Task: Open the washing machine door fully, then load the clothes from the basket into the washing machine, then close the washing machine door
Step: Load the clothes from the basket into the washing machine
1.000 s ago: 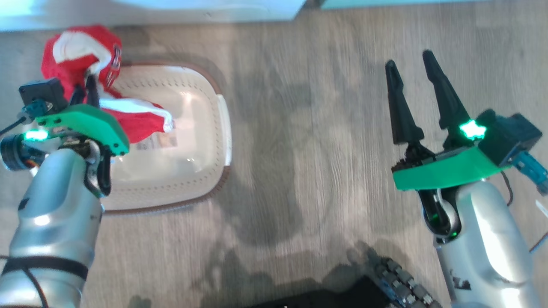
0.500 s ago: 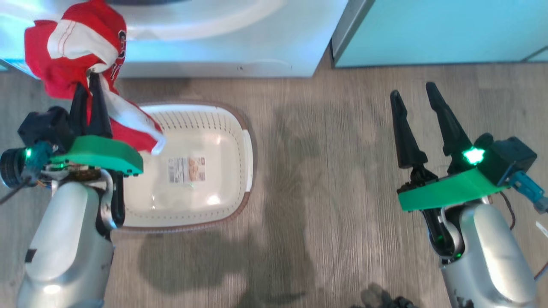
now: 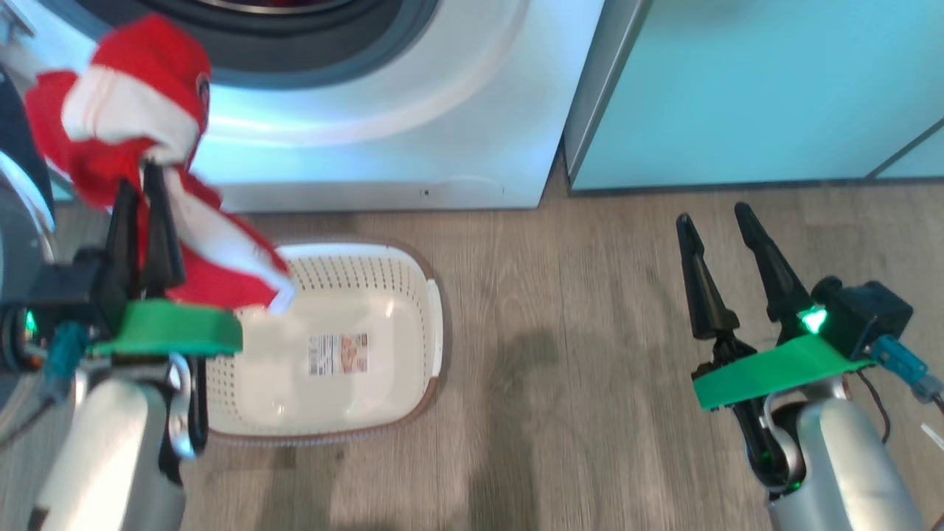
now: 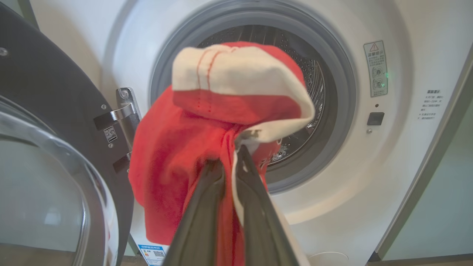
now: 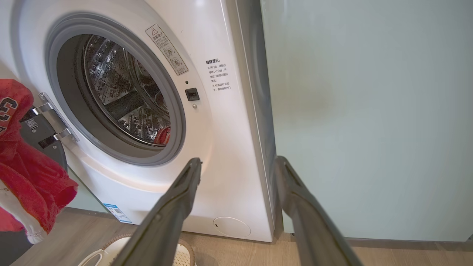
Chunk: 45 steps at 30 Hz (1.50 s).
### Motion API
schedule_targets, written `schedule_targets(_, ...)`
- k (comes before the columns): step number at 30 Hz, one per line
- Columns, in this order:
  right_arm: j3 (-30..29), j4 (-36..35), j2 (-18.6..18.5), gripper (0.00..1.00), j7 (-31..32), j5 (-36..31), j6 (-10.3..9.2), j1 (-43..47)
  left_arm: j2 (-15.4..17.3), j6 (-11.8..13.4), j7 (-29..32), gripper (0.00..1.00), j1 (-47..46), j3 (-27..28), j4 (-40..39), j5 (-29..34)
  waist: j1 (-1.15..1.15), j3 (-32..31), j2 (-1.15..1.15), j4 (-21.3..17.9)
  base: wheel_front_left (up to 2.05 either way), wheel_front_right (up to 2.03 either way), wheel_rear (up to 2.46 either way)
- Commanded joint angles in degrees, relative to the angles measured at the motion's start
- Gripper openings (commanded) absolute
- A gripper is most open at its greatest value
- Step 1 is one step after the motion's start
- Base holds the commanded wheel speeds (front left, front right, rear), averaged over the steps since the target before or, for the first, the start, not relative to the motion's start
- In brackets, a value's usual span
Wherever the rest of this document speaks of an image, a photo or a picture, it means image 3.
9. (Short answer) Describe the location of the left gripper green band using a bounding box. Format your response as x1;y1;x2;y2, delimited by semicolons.
87;162;244;459

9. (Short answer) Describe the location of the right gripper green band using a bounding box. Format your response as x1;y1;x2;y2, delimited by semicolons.
676;202;875;493

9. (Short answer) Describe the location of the washing machine door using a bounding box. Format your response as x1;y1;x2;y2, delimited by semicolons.
0;66;58;443

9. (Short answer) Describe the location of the red and white garment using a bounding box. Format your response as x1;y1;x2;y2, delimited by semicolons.
24;13;297;315

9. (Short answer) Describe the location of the white front-load washing machine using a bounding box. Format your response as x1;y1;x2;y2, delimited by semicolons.
0;0;607;214

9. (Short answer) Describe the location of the pale green cabinet with grey side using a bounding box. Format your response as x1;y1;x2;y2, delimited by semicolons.
564;0;944;195

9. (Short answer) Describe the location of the white perforated laundry basket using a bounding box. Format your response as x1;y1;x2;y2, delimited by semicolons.
184;240;445;448

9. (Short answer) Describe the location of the basket product label sticker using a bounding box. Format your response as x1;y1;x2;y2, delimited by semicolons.
308;333;369;376

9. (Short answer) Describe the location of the round white filter cover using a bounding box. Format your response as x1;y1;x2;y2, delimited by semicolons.
420;177;507;201

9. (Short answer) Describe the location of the left teal cable connector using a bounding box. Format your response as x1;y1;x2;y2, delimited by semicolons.
39;321;91;403

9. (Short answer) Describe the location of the teal cable connector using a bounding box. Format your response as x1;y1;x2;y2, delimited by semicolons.
870;336;944;403
39;321;91;403

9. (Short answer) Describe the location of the right teal cable connector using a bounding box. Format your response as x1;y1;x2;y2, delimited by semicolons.
870;336;944;403

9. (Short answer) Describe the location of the right thin black cable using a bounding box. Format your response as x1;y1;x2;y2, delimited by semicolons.
854;369;895;445

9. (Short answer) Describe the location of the thin black cable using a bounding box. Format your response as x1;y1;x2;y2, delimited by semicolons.
854;369;895;445
0;398;56;451

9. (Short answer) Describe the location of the left thin black cable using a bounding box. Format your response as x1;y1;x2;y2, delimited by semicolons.
0;398;56;451

